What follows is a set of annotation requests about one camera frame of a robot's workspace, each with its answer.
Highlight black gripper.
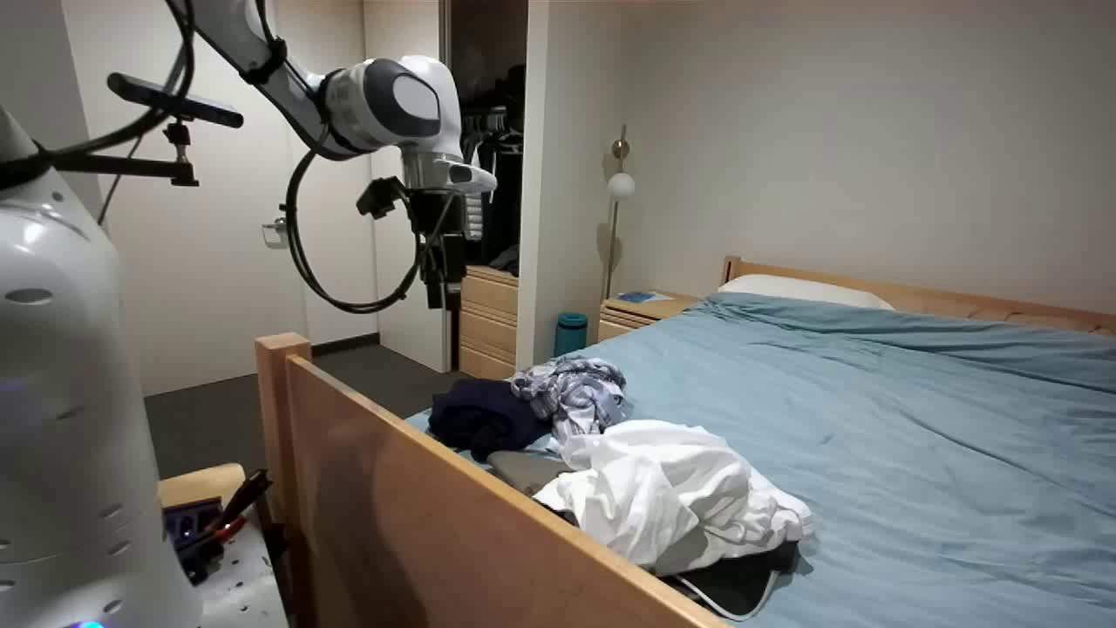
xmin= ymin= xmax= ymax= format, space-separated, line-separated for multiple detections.
xmin=411 ymin=188 xmax=470 ymax=315

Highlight blue-white plaid shirt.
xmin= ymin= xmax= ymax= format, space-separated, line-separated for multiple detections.
xmin=508 ymin=353 xmax=632 ymax=449

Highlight white shirt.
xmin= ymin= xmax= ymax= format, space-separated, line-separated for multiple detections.
xmin=556 ymin=414 xmax=770 ymax=573

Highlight wooden slatted dresser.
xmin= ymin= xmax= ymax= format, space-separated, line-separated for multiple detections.
xmin=458 ymin=263 xmax=524 ymax=379

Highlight dark navy garment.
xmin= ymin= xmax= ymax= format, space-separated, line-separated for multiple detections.
xmin=429 ymin=375 xmax=556 ymax=464

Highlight teal waste bin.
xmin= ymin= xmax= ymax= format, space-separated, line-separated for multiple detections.
xmin=553 ymin=309 xmax=592 ymax=360

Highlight wooden nightstand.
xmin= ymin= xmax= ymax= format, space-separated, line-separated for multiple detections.
xmin=597 ymin=291 xmax=700 ymax=344

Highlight khaki garment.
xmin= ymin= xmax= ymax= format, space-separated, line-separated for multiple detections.
xmin=485 ymin=445 xmax=571 ymax=498

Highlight floor lamp with globe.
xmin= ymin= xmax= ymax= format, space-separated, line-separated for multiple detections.
xmin=597 ymin=123 xmax=641 ymax=304

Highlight bed with teal sheet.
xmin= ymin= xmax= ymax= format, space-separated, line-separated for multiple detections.
xmin=256 ymin=253 xmax=1116 ymax=628

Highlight wooden box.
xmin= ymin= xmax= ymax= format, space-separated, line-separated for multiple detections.
xmin=155 ymin=460 xmax=253 ymax=516

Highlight dark tool holder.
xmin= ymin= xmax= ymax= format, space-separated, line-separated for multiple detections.
xmin=162 ymin=498 xmax=232 ymax=586

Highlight white pillow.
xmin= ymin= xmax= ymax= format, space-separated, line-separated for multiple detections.
xmin=717 ymin=273 xmax=899 ymax=315

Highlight black garment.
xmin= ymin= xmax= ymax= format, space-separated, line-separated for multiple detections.
xmin=675 ymin=536 xmax=806 ymax=622

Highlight light blue bedspread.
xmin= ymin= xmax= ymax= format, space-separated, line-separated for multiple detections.
xmin=404 ymin=291 xmax=1116 ymax=628

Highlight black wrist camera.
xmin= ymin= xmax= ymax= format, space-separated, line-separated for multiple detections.
xmin=352 ymin=171 xmax=411 ymax=222

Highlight red-handled pliers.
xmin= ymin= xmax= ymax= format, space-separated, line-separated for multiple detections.
xmin=185 ymin=466 xmax=276 ymax=563

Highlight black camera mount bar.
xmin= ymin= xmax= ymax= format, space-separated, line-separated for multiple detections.
xmin=0 ymin=70 xmax=249 ymax=196

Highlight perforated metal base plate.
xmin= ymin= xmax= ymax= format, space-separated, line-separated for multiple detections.
xmin=189 ymin=528 xmax=293 ymax=628

